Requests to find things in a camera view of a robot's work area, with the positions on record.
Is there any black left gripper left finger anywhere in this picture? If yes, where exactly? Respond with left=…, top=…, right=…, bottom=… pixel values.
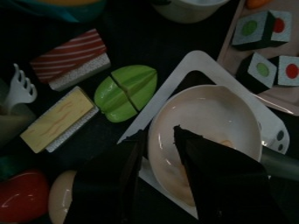
left=63, top=129, right=149, bottom=224

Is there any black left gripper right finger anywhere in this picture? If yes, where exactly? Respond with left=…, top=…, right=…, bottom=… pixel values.
left=172, top=124, right=299, bottom=224

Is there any orange toy carrot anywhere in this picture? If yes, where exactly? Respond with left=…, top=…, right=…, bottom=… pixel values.
left=244, top=0, right=275, bottom=10

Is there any cream toy egg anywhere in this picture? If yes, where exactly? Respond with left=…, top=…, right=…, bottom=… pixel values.
left=47, top=170, right=79, bottom=224

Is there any white toy frying pan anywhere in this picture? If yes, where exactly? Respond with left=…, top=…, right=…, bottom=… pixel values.
left=147, top=84, right=299, bottom=208

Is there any red toy tomato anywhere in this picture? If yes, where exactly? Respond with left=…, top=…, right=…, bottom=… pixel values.
left=0, top=168, right=52, bottom=224

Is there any egg nigiri toy block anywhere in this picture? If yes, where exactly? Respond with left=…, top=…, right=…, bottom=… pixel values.
left=19, top=85, right=100, bottom=154

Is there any beige toy utensil holder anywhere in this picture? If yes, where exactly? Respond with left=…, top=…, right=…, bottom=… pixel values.
left=0, top=103, right=37, bottom=147

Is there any green toy pepper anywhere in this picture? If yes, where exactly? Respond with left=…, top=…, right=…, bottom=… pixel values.
left=93, top=64, right=159, bottom=123

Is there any pink wooden sushi tray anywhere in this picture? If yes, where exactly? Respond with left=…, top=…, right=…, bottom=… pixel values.
left=216, top=0, right=299, bottom=117

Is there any sushi roll block green centre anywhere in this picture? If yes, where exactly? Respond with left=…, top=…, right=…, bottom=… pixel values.
left=230, top=10, right=276, bottom=52
left=235, top=52, right=278, bottom=95

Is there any white plastic toy fork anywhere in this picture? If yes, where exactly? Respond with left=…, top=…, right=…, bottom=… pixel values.
left=1, top=63, right=39, bottom=113

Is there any sushi roll block red centre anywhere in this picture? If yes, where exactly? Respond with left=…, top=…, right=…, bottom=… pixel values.
left=267, top=9, right=294, bottom=47
left=268, top=54, right=299, bottom=88

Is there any salmon nigiri toy block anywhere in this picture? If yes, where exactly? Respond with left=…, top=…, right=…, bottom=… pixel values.
left=29, top=28, right=112, bottom=93

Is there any white toy cup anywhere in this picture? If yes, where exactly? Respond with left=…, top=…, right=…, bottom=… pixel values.
left=151, top=0, right=231, bottom=25

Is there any teal toy bowl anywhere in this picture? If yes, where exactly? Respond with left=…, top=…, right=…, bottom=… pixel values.
left=0, top=0, right=108, bottom=24

